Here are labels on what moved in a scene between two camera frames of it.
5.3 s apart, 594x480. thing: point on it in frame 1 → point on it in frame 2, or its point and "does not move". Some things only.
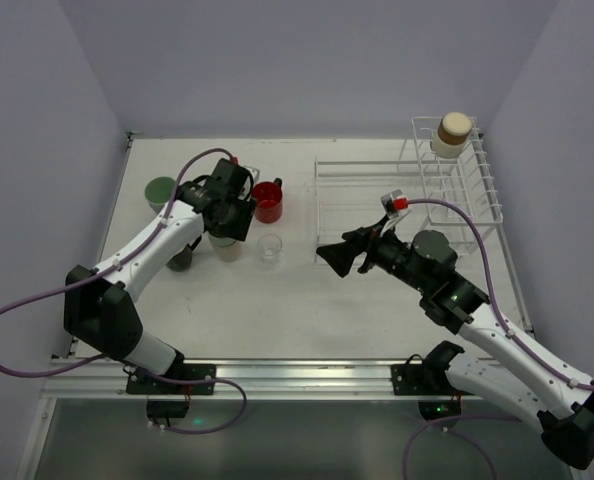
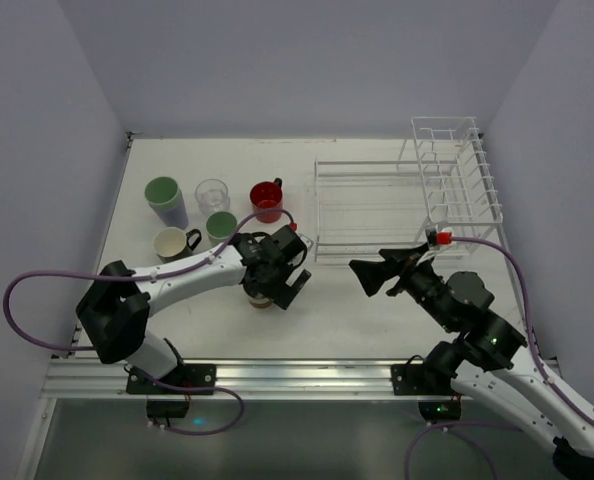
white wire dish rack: [417, 191] does not move
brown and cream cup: [453, 130] → [260, 302]
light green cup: [158, 192] does not move
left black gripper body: [232, 230] → [293, 288]
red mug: [268, 200] does not move
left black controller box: [167, 408] does not move
